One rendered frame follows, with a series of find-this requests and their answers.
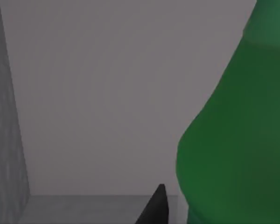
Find green bottle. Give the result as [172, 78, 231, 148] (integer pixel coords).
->
[175, 0, 280, 224]

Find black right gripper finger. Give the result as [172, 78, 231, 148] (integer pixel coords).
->
[134, 183, 170, 224]

